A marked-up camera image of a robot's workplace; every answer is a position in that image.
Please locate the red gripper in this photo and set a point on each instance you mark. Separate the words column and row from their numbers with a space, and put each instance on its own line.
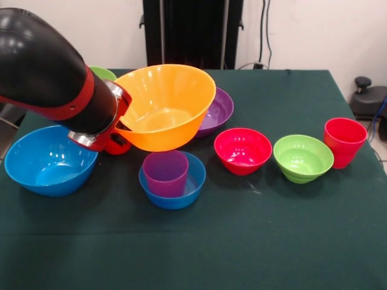
column 104, row 146

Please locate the purple cup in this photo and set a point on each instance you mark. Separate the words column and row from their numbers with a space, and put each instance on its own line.
column 166, row 175

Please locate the large yellow bowl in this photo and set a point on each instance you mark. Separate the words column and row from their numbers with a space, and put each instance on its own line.
column 169, row 90

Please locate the small blue bowl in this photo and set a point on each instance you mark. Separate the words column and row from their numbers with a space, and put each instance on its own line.
column 193, row 187

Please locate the purple bowl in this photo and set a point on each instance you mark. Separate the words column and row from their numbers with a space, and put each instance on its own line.
column 219, row 111

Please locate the small pink bowl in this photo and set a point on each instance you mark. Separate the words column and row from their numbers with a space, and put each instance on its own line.
column 242, row 154

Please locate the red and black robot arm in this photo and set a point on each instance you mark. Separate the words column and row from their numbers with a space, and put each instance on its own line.
column 45, row 75

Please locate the large green bowl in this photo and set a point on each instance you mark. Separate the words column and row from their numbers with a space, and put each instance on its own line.
column 104, row 72

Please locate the large blue bowl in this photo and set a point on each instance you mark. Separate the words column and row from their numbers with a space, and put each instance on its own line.
column 45, row 169

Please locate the grey stand base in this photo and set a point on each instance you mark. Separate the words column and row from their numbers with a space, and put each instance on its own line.
column 12, row 116
column 370, row 102

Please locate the dark green tablecloth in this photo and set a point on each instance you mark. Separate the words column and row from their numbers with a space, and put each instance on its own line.
column 193, row 241

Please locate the small green bowl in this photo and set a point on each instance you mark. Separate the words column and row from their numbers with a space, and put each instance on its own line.
column 302, row 163

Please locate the red cup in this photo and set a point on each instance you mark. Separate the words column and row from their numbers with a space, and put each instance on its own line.
column 344, row 151

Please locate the black knob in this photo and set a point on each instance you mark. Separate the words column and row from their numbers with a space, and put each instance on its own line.
column 362, row 82

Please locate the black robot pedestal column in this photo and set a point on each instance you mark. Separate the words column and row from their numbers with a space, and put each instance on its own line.
column 193, row 36

